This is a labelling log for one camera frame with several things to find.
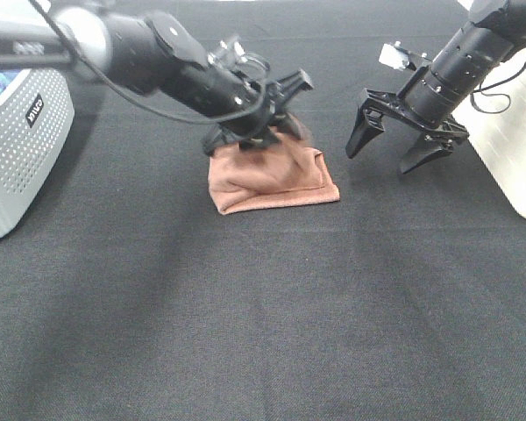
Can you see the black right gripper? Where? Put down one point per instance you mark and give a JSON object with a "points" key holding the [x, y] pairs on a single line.
{"points": [[435, 144]]}

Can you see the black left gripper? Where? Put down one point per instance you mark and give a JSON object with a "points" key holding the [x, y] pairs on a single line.
{"points": [[253, 130]]}

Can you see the brown microfibre towel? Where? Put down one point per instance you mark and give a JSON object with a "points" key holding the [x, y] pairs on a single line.
{"points": [[288, 173]]}

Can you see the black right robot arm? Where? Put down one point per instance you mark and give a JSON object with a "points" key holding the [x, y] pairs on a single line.
{"points": [[492, 34]]}

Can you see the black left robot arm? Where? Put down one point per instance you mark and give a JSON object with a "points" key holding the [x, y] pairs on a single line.
{"points": [[228, 87]]}

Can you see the white laundry basket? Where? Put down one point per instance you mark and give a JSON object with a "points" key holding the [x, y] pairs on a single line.
{"points": [[497, 133]]}

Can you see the grey perforated laundry basket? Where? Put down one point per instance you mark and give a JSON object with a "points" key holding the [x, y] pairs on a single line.
{"points": [[35, 120]]}

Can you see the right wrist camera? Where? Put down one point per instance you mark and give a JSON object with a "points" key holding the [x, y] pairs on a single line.
{"points": [[393, 55]]}

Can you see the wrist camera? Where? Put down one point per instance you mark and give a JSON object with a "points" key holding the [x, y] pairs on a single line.
{"points": [[393, 55], [231, 55]]}

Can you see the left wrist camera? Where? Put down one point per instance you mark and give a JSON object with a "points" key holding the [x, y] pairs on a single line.
{"points": [[231, 55]]}

